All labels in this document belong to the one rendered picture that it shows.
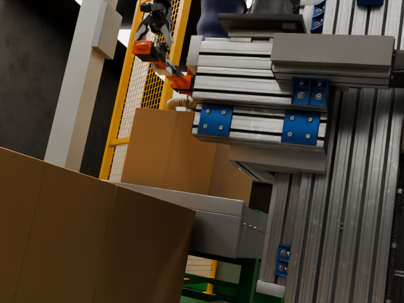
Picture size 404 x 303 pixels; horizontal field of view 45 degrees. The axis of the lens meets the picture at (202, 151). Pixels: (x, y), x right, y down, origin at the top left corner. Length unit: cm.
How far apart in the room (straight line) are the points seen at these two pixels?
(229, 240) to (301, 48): 87
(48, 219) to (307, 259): 69
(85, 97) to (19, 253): 219
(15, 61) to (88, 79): 605
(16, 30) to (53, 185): 818
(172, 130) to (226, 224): 47
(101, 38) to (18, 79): 611
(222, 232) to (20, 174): 102
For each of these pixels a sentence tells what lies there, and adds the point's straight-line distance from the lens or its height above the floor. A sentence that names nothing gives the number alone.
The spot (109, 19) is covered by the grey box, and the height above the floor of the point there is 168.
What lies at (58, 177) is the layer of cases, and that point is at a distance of 102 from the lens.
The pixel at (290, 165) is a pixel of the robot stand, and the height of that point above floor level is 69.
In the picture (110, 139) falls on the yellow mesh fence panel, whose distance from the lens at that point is 350.
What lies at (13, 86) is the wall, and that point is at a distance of 907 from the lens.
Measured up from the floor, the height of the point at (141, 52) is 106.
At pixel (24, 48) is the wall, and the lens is 927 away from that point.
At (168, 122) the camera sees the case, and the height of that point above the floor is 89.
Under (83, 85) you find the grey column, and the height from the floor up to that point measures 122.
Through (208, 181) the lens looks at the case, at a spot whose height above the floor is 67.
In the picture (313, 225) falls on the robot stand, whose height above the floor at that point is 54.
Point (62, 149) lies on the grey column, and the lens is 301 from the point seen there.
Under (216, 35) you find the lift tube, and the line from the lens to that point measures 234.
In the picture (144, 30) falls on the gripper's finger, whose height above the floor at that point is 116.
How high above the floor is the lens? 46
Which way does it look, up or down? 10 degrees up
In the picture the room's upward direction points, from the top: 10 degrees clockwise
